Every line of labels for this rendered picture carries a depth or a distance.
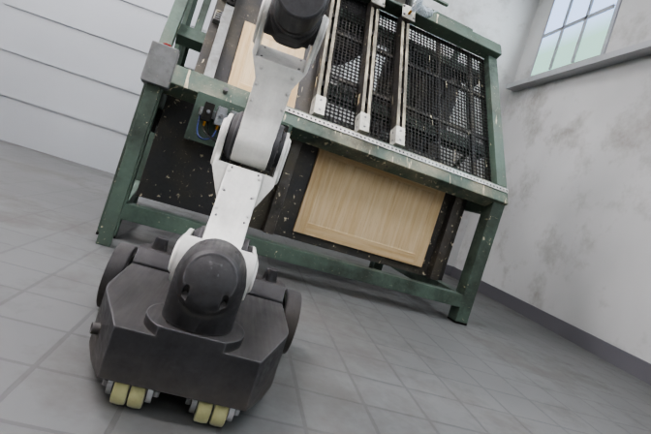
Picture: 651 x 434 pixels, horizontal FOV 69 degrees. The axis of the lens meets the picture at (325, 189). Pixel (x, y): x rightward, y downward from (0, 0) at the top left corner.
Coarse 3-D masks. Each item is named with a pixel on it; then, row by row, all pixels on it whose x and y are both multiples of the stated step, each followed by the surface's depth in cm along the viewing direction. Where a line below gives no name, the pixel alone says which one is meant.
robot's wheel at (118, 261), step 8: (120, 248) 139; (128, 248) 140; (136, 248) 144; (112, 256) 136; (120, 256) 137; (128, 256) 138; (112, 264) 134; (120, 264) 135; (128, 264) 147; (104, 272) 133; (112, 272) 134; (104, 280) 133; (104, 288) 133
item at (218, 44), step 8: (232, 8) 265; (224, 16) 259; (224, 24) 257; (224, 32) 255; (216, 40) 251; (224, 40) 253; (216, 48) 249; (216, 56) 247; (208, 64) 243; (216, 64) 245; (208, 72) 241
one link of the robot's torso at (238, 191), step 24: (216, 144) 132; (288, 144) 135; (216, 168) 131; (240, 168) 132; (216, 192) 132; (240, 192) 129; (264, 192) 134; (216, 216) 124; (240, 216) 126; (240, 240) 122
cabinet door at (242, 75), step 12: (252, 24) 269; (240, 36) 263; (252, 36) 265; (264, 36) 269; (240, 48) 258; (252, 48) 262; (276, 48) 269; (288, 48) 273; (300, 48) 277; (240, 60) 255; (252, 60) 259; (240, 72) 252; (252, 72) 255; (240, 84) 248; (252, 84) 252
